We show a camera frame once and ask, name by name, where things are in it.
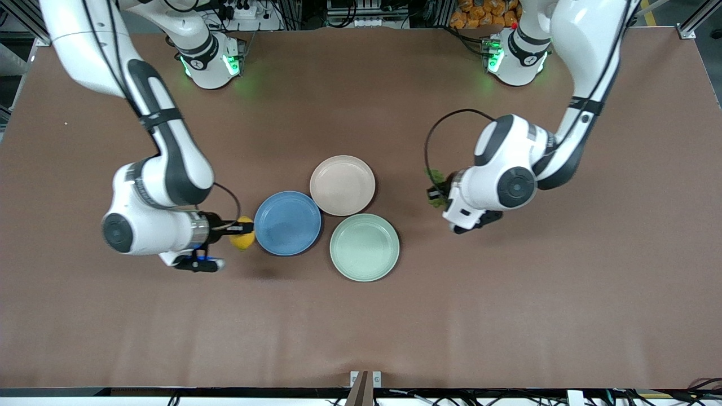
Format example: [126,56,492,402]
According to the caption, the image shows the blue plate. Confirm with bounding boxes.
[253,191,323,257]

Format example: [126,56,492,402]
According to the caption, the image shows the brown table cover mat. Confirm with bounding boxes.
[0,25,722,390]

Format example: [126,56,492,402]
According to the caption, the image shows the white power strip with plugs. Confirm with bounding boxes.
[223,0,283,32]

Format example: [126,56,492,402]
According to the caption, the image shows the green lettuce leaf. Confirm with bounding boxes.
[425,167,452,209]

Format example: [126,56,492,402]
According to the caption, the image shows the aluminium frame post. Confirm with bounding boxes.
[677,0,722,40]
[0,0,51,46]

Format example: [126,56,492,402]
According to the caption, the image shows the mint green plate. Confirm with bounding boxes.
[329,213,400,283]

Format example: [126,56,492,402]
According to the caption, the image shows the black cable bundle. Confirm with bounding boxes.
[685,377,722,404]

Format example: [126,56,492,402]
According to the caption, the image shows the yellow lemon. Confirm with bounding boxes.
[229,215,256,252]

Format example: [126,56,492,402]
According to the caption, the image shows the orange items in bag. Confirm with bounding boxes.
[450,0,522,30]

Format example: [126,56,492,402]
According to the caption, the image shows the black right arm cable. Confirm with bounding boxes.
[82,0,242,226]

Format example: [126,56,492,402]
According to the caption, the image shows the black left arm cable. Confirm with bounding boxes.
[424,0,644,182]

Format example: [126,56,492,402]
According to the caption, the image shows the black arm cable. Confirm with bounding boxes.
[424,0,644,182]
[82,0,242,226]

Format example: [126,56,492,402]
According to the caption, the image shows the pale pink plate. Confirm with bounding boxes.
[309,155,376,217]

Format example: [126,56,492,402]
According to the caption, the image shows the metal table edge bracket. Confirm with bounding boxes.
[345,369,383,406]

